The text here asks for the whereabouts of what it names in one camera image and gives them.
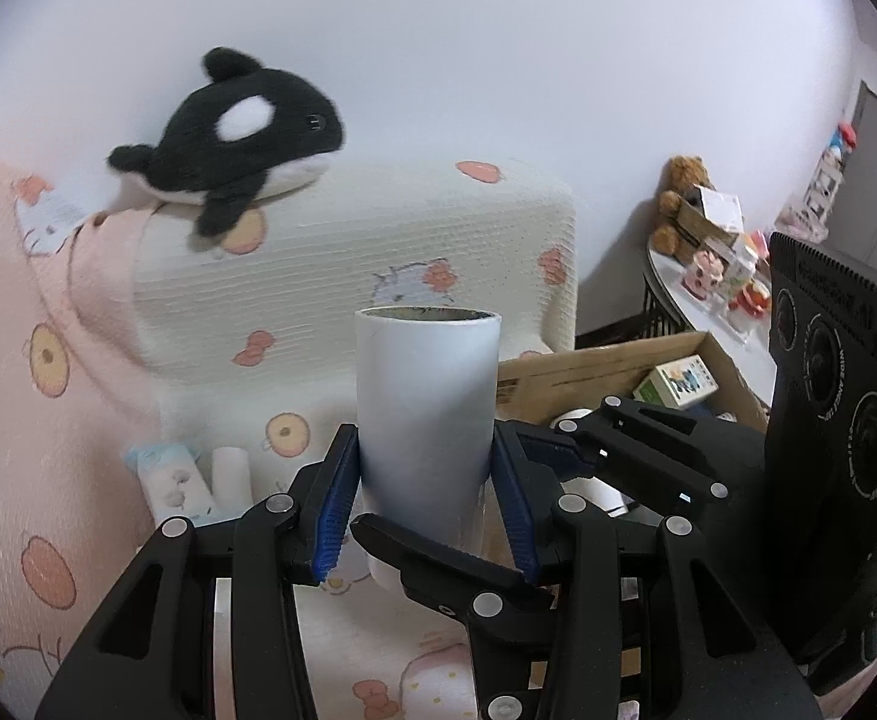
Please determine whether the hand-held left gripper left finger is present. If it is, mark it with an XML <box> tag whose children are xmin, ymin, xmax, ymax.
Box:
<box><xmin>33</xmin><ymin>424</ymin><xmax>360</xmax><ymax>720</ymax></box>

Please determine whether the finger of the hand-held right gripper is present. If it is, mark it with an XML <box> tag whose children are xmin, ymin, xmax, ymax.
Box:
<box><xmin>352</xmin><ymin>514</ymin><xmax>557</xmax><ymax>720</ymax></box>
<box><xmin>554</xmin><ymin>394</ymin><xmax>734</xmax><ymax>520</ymax></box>

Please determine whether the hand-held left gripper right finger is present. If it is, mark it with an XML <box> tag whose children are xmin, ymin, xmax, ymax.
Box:
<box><xmin>489</xmin><ymin>427</ymin><xmax>822</xmax><ymax>720</ymax></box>

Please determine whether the cardboard box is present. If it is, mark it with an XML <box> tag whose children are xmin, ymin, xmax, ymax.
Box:
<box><xmin>483</xmin><ymin>330</ymin><xmax>771</xmax><ymax>691</ymax></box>

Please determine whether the grey cardboard core tube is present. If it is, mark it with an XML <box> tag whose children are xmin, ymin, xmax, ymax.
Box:
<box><xmin>353</xmin><ymin>306</ymin><xmax>501</xmax><ymax>590</ymax></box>

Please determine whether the green white printed carton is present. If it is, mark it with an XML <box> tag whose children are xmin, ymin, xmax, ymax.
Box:
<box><xmin>631</xmin><ymin>360</ymin><xmax>719</xmax><ymax>410</ymax></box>

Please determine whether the white round side table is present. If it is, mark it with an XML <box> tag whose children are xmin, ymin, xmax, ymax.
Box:
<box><xmin>640</xmin><ymin>244</ymin><xmax>780</xmax><ymax>406</ymax></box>

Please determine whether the red white toy figure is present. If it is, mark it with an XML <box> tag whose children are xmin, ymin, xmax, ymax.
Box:
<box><xmin>731</xmin><ymin>281</ymin><xmax>773</xmax><ymax>316</ymax></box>

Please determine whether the light blue tissue pack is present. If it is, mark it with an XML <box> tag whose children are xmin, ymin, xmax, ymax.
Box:
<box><xmin>124</xmin><ymin>444</ymin><xmax>218</xmax><ymax>527</ymax></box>

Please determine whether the white orange small carton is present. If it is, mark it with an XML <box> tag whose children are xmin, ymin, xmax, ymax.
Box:
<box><xmin>722</xmin><ymin>234</ymin><xmax>761</xmax><ymax>293</ymax></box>

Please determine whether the brown box with white card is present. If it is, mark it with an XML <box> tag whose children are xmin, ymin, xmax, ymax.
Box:
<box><xmin>677</xmin><ymin>186</ymin><xmax>747</xmax><ymax>245</ymax></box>

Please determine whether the white small shelf rack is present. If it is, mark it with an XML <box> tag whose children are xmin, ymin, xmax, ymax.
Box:
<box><xmin>802</xmin><ymin>120</ymin><xmax>860</xmax><ymax>233</ymax></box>

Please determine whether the brown teddy bear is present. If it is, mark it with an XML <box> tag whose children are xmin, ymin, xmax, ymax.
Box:
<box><xmin>652</xmin><ymin>155</ymin><xmax>717</xmax><ymax>256</ymax></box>

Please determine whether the black white orca plush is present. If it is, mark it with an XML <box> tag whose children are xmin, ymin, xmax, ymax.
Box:
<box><xmin>106</xmin><ymin>47</ymin><xmax>347</xmax><ymax>237</ymax></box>

